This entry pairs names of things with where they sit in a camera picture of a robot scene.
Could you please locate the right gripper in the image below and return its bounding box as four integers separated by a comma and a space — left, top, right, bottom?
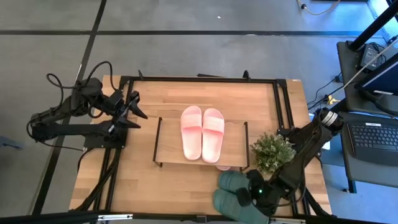
236, 169, 282, 215

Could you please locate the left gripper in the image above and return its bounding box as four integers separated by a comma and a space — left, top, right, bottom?
107, 90, 149, 133

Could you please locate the green rubber slide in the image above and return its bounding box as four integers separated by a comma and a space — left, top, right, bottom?
212, 188, 271, 224
218, 170, 251, 195

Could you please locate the pink rubber slide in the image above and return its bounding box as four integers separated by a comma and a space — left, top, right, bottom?
216, 121, 234, 172
180, 105, 203, 161
201, 108, 225, 164

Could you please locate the wooden shelf black metal frame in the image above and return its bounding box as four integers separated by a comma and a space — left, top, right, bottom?
152, 116, 251, 171

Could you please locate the green potted plant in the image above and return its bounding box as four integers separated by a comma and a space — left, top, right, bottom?
250, 132, 297, 175

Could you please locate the dark grey keyboard desk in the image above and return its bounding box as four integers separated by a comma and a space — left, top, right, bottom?
337, 111, 398, 194

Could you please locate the black rig crossbar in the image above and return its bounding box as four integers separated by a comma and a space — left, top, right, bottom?
0, 210, 398, 224

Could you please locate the black keyboard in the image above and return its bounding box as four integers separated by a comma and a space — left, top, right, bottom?
347, 121, 398, 167

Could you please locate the dark grey equipment desk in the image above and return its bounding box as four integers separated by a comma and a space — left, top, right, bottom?
336, 39, 398, 118

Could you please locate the dark flat monitor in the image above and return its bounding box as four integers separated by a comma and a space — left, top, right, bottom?
354, 51, 398, 97

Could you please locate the black power adapter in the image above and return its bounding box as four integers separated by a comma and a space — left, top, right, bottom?
359, 43, 386, 71

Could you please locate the black diagonal pole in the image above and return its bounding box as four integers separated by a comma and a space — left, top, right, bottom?
348, 0, 398, 52

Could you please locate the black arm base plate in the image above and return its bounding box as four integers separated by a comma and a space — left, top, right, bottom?
83, 123, 128, 149
277, 126, 326, 155

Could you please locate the silver metal bracket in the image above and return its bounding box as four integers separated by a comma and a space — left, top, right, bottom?
269, 217, 306, 224
97, 213, 134, 222

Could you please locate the black metal table frame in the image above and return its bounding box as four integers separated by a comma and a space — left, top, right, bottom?
70, 70, 332, 217

